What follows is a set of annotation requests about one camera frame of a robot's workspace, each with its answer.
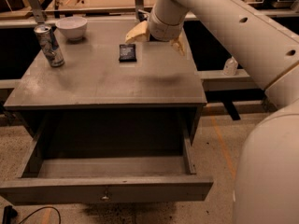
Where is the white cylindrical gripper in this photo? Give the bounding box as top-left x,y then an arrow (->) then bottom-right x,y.
125,8 -> 185,56

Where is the dark blue rxbar wrapper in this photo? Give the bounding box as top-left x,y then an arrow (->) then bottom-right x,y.
119,44 -> 136,63

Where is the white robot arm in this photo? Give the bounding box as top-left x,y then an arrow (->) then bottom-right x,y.
125,0 -> 299,224

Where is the open grey top drawer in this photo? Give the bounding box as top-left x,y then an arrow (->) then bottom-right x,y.
0,113 -> 213,205

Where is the metal drawer knob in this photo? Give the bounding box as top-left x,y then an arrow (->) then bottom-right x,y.
101,191 -> 110,202

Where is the grey wooden cabinet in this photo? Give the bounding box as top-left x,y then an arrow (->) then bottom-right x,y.
5,20 -> 206,147

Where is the white ceramic bowl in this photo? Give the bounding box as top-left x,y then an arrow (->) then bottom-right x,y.
56,16 -> 87,40

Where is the silver blue drink can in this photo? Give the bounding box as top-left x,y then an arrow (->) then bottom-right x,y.
34,24 -> 64,67

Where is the black floor cable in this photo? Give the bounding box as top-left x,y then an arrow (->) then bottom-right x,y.
18,206 -> 62,224

